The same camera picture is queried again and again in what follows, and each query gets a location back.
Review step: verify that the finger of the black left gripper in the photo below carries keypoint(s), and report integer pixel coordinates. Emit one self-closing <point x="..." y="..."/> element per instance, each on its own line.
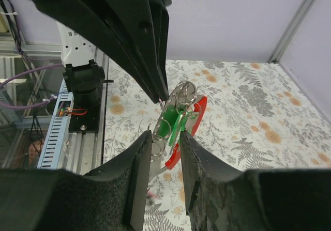
<point x="122" y="29"/>
<point x="160" y="18"/>

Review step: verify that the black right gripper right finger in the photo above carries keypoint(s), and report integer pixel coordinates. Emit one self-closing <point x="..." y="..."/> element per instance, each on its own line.
<point x="220" y="197"/>

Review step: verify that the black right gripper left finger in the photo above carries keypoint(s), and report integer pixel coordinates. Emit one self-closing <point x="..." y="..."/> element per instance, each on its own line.
<point x="109" y="197"/>

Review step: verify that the metal key holder red handle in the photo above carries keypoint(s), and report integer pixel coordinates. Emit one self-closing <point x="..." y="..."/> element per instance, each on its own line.
<point x="165" y="157"/>

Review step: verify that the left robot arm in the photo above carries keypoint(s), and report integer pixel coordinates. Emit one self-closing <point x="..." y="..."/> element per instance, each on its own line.
<point x="75" y="52"/>

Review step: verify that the aluminium front rail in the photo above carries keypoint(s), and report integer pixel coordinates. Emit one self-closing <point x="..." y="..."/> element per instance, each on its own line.
<point x="82" y="147"/>

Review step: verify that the white slotted cable duct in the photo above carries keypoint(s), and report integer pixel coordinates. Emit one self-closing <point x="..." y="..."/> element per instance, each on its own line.
<point x="51" y="151"/>

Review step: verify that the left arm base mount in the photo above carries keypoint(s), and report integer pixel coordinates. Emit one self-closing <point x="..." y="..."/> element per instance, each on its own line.
<point x="84" y="120"/>

